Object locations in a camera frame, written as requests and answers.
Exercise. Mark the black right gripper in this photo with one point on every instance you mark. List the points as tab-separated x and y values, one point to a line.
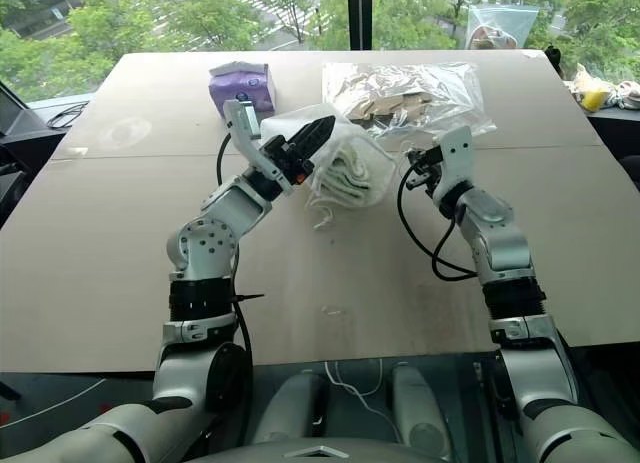
430	170

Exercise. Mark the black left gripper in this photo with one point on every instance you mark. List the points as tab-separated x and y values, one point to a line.
282	158

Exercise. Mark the white towel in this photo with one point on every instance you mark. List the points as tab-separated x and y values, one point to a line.
350	175

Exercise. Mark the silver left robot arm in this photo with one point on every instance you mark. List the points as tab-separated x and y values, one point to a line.
225	208

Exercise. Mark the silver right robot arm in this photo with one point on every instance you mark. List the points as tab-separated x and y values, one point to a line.
500	233

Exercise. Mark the clear plastic bag brown pieces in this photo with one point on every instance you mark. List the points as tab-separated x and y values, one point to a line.
405	100

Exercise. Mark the clear blue-top zip bag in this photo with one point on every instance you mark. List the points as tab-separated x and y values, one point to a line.
500	25

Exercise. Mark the purple tissue pack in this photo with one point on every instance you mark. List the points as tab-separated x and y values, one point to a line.
242	88

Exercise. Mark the small black figure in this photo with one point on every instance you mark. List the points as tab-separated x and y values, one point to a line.
555	60

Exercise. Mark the yellow object in plastic wrap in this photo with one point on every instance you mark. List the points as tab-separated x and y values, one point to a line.
594	98

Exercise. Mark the dark chair edge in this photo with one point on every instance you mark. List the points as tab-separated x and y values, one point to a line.
632	172

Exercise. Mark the grey right robot leg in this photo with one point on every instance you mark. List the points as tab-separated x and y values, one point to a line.
419	408

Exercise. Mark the grey robot leg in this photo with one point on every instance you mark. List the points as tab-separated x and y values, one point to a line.
419	408
295	408

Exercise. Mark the grey left robot leg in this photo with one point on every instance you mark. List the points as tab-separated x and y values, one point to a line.
295	408

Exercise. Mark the grey robot torso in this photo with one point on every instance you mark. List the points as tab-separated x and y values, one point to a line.
320	450

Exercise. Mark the dark monitor device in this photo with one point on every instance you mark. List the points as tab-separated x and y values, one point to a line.
17	115

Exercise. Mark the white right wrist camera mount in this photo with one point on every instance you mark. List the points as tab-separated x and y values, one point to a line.
457	153

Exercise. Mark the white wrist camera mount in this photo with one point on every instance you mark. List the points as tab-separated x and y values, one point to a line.
457	153
241	119

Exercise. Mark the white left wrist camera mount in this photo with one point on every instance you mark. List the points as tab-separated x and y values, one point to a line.
241	119

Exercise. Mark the black window frame post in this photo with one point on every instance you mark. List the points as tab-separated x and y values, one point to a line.
360	15

